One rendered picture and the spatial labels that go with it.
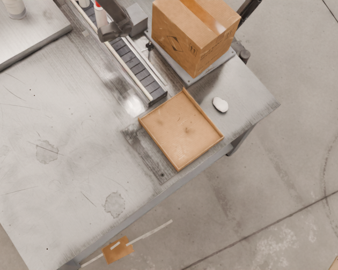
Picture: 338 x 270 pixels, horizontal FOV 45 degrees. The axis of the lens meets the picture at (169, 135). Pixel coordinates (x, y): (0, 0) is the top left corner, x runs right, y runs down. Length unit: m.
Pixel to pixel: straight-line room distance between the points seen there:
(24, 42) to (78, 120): 0.45
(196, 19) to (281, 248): 1.55
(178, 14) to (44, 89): 0.70
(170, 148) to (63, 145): 0.47
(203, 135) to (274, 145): 1.06
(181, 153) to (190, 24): 0.56
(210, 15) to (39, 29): 0.81
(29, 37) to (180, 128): 0.83
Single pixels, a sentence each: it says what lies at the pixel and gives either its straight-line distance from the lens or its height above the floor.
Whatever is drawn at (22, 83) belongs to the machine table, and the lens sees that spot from 2.01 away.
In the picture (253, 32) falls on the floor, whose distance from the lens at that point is 3.18.
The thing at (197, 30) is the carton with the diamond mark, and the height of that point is 1.12.
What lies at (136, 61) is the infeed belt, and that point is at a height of 0.88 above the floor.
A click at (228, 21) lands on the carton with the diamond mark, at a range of 1.79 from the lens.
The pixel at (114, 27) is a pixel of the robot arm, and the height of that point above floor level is 1.12.
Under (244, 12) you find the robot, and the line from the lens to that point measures 2.45.
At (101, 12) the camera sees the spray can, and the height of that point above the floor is 1.03.
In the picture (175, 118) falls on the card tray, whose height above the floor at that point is 0.83.
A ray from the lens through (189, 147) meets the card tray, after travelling 1.82.
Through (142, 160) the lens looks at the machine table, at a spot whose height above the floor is 0.83.
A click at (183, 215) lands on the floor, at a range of 2.60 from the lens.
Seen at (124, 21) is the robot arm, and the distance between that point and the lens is 1.67.
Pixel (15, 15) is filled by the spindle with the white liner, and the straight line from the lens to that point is 2.11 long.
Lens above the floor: 2.56
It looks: 70 degrees down
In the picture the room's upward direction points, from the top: 11 degrees clockwise
